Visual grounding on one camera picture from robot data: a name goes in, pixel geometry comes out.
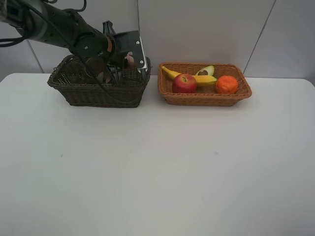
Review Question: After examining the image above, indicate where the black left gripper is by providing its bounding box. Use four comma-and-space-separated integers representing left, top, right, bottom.
102, 21, 129, 74

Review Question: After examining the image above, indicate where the pink liquid bottle white cap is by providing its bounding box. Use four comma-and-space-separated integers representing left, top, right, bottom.
125, 54, 136, 67

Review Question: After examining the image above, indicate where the brown translucent plastic cup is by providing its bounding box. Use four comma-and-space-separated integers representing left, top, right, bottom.
86, 57, 111, 84

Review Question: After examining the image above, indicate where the red apple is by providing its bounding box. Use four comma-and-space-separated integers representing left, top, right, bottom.
172, 74, 197, 93

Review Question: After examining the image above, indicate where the yellow banana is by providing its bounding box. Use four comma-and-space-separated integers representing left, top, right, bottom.
162, 66, 217, 87

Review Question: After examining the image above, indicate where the halved avocado with pit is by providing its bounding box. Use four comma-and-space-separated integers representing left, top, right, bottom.
196, 65, 215, 76

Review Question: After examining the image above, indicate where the peeled orange tangerine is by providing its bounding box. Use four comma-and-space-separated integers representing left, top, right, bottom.
216, 76, 238, 94

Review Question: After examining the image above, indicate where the purple translucent plastic cup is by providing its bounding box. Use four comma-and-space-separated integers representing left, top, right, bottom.
65, 61, 86, 84

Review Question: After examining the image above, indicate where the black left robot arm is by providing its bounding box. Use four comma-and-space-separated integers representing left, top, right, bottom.
0, 0, 142, 68

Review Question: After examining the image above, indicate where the dark brown wicker basket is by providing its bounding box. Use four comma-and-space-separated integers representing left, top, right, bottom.
47, 55, 151, 108

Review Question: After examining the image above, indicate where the light orange wicker basket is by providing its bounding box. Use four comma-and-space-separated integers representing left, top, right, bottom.
157, 62, 252, 107

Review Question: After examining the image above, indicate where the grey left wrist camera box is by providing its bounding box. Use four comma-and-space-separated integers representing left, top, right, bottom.
114, 30, 148, 70

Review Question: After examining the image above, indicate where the black left camera cable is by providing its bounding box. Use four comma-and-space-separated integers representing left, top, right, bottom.
0, 0, 152, 105

